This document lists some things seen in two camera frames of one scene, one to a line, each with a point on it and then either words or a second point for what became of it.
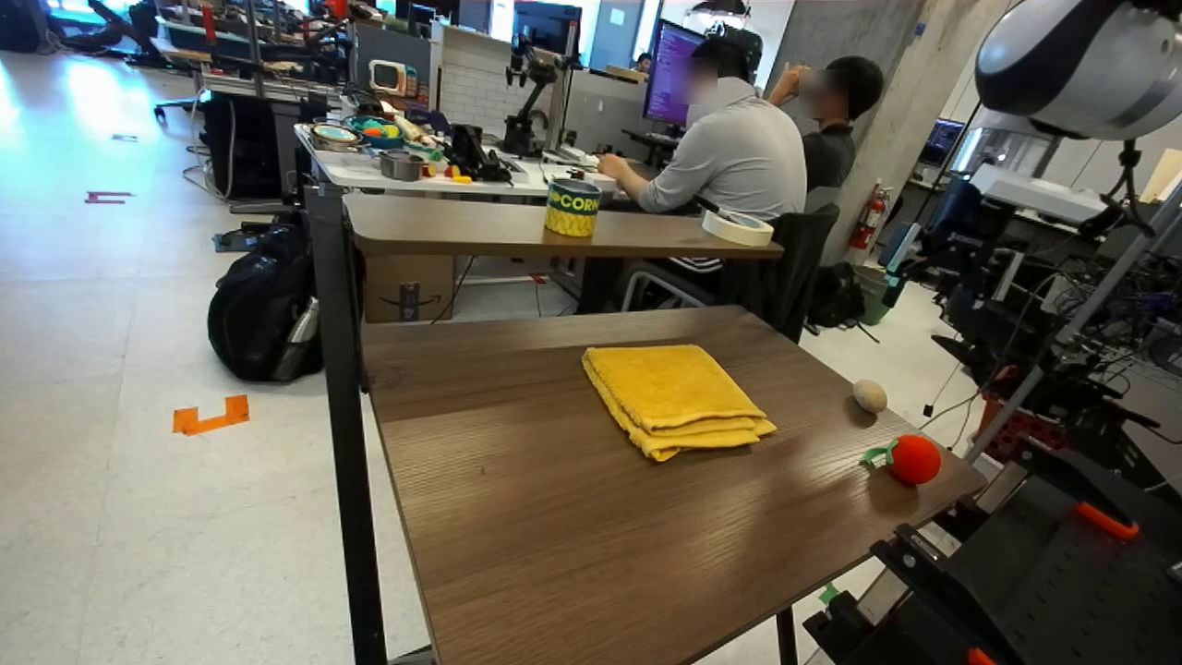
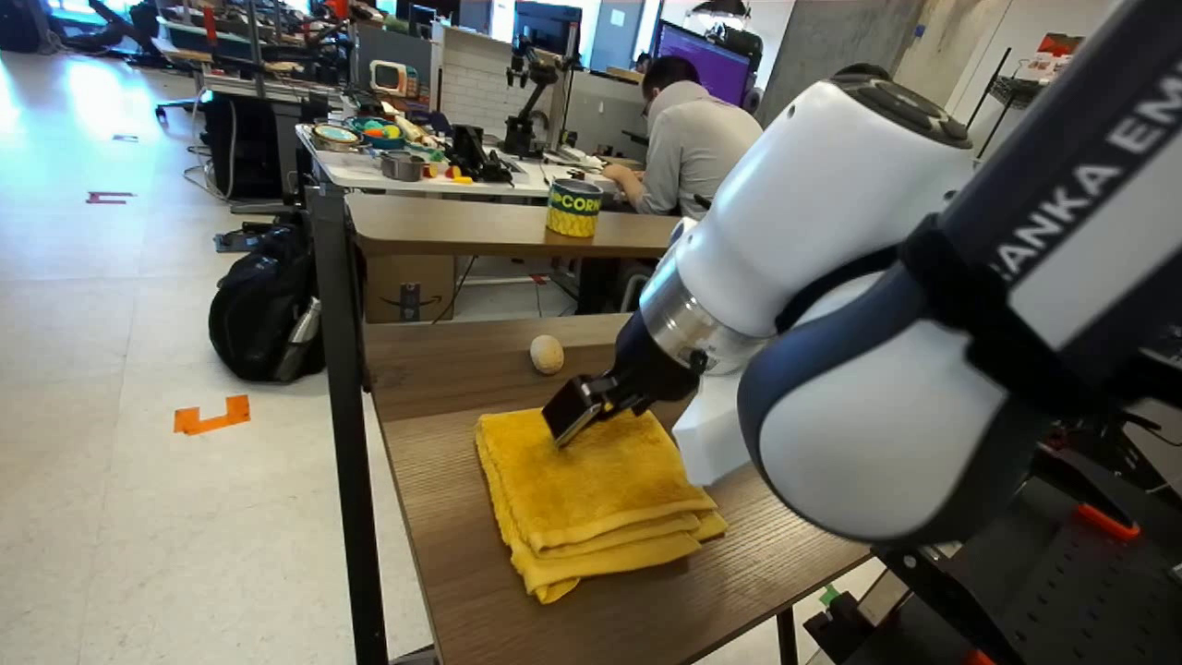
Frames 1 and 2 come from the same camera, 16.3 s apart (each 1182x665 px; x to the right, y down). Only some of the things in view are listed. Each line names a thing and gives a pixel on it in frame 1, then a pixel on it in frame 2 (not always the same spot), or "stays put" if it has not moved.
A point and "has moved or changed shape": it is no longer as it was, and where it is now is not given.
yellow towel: x=675 y=398 has moved or changed shape
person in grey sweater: x=733 y=154 stays put
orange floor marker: x=191 y=424 stays put
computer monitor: x=671 y=75 -> x=723 y=72
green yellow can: x=570 y=209 stays put
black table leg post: x=329 y=249 stays put
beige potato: x=871 y=393 has moved or changed shape
